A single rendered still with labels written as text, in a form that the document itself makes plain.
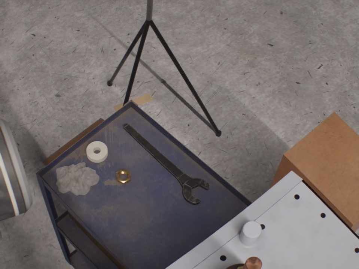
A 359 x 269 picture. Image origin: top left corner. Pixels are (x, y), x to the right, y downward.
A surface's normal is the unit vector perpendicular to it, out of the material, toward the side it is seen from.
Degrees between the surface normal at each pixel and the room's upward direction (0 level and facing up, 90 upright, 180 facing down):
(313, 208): 0
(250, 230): 0
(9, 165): 32
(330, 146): 0
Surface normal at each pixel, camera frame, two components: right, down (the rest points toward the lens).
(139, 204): 0.07, -0.56
